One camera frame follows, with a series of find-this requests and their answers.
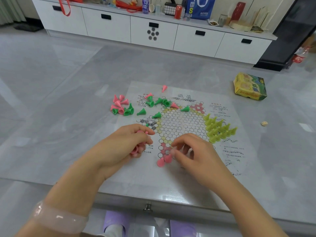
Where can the person's right hand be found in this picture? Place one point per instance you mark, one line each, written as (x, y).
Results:
(202, 162)

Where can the person's left hand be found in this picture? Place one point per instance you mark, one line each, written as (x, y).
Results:
(116, 150)

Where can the yellow-green cone game pieces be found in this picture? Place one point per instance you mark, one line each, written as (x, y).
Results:
(217, 129)

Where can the checkers board sheet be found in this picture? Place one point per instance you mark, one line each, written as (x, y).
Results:
(138, 180)

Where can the pile of mixed cone pieces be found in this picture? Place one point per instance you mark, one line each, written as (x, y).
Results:
(123, 108)

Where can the person's left forearm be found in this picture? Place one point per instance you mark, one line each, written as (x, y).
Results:
(74, 190)

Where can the person's right forearm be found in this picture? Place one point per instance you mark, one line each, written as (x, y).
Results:
(247, 212)

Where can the metal drawer knob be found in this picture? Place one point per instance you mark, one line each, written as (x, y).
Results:
(148, 207)

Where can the purple slipper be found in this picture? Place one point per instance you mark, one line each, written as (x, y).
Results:
(116, 218)
(182, 228)

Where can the small beige bead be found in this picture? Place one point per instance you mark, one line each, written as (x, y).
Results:
(264, 123)

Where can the white sock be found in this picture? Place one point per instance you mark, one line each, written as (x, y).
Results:
(114, 232)

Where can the yellow green cardboard box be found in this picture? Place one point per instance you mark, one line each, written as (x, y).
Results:
(249, 86)

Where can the white TV cabinet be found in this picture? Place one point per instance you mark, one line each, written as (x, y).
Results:
(106, 27)

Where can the open snack bag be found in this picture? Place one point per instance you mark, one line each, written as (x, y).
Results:
(213, 22)

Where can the red-label cola bottle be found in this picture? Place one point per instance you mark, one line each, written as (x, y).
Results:
(298, 58)

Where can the round wooden box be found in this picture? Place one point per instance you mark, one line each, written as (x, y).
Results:
(240, 26)

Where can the glass cup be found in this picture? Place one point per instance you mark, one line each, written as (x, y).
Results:
(222, 20)

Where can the red folded umbrella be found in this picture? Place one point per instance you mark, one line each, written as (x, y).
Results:
(127, 6)

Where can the small glass jar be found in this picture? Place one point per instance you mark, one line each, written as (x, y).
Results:
(187, 17)

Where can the white paper cup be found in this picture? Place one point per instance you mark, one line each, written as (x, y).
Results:
(151, 8)

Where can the blue-label water bottle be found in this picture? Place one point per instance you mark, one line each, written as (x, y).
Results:
(145, 4)

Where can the small cartoon doll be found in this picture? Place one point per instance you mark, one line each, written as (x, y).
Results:
(133, 1)

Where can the black floor mat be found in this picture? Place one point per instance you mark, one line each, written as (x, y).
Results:
(28, 27)

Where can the black white checkered box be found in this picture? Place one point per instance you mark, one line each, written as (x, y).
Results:
(169, 9)

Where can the red soda can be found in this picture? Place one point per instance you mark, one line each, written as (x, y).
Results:
(178, 12)

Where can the blue tote bag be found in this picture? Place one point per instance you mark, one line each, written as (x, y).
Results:
(201, 11)

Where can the red fabric bag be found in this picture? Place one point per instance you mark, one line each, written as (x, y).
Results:
(65, 4)

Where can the black glass cabinet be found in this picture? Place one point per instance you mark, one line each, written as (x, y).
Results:
(288, 34)

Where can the red vase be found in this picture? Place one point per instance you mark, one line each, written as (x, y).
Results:
(238, 11)

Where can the grey-green curtain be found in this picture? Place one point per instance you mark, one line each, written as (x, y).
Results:
(10, 9)

